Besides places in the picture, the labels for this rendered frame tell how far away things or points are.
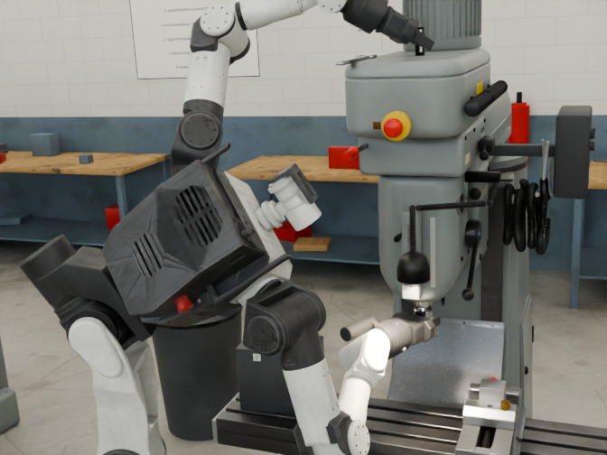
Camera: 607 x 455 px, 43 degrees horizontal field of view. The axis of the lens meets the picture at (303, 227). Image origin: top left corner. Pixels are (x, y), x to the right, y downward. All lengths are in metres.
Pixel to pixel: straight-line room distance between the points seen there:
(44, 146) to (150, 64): 1.25
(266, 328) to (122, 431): 0.48
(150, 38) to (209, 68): 5.32
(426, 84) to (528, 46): 4.43
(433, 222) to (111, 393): 0.81
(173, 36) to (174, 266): 5.53
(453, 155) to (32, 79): 6.43
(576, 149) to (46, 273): 1.27
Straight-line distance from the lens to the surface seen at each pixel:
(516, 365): 2.45
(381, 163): 1.77
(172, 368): 3.84
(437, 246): 1.83
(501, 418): 1.98
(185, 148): 1.63
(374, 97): 1.65
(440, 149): 1.74
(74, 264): 1.68
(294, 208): 1.61
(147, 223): 1.54
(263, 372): 2.15
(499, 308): 2.34
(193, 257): 1.46
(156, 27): 7.03
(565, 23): 6.01
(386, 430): 2.10
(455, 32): 2.00
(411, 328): 1.90
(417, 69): 1.63
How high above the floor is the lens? 1.99
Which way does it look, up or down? 15 degrees down
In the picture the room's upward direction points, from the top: 3 degrees counter-clockwise
